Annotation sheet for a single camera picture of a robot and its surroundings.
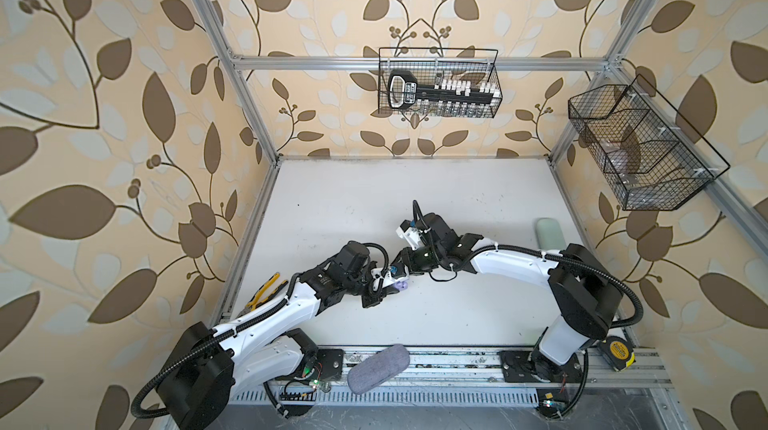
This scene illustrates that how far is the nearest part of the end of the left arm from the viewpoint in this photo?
658 millimetres

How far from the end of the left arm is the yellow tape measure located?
591mm

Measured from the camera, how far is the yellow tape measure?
2.43 ft

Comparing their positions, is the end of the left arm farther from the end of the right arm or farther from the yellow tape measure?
the yellow tape measure
